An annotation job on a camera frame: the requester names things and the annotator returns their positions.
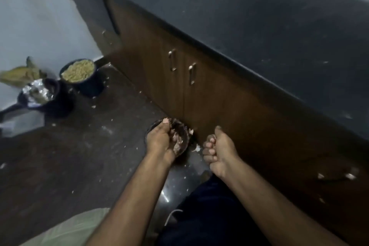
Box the person's left hand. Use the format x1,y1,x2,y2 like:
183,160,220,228
145,118,177,166

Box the person's dark trousers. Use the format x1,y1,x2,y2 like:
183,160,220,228
155,174,272,246

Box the onion peel scraps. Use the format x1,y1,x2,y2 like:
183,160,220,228
170,129,186,156

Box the person's right forearm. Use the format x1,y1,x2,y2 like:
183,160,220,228
222,158,349,246

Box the pale green cloth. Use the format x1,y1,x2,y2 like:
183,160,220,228
19,207,112,246

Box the dark waste bowl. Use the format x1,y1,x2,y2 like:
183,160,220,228
145,118,191,158

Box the blue bowl of yellow noodles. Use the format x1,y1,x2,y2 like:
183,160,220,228
58,58,105,97

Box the dark pan with foil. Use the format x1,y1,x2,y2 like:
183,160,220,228
0,78,60,123

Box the person's left forearm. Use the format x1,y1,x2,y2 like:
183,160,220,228
85,153,174,246

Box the yellow plastic bag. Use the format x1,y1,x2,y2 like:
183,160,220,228
0,56,47,88

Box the person's right hand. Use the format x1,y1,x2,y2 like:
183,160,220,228
201,125,242,181

